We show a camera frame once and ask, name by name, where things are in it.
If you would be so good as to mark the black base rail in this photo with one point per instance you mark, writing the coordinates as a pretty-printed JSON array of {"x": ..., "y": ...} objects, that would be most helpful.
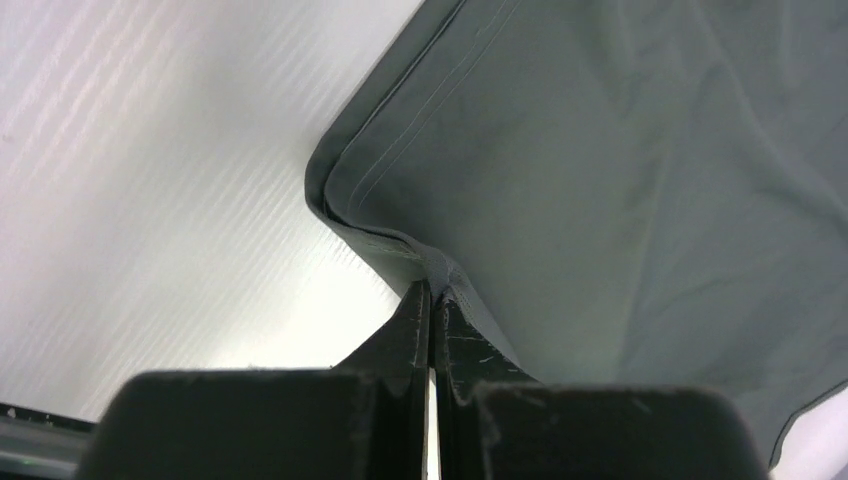
[{"x": 41, "y": 418}]

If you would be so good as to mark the grey t-shirt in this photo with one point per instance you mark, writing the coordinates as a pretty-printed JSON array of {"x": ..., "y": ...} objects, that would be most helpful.
[{"x": 638, "y": 192}]

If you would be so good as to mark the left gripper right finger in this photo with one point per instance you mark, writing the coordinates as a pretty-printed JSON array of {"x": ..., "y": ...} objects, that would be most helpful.
[{"x": 497, "y": 422}]

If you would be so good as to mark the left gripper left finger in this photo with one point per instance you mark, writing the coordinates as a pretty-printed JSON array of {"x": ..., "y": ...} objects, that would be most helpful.
[{"x": 365, "y": 418}]

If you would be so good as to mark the aluminium frame rail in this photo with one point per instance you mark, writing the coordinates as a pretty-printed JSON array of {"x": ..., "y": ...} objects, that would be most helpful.
[{"x": 31, "y": 451}]

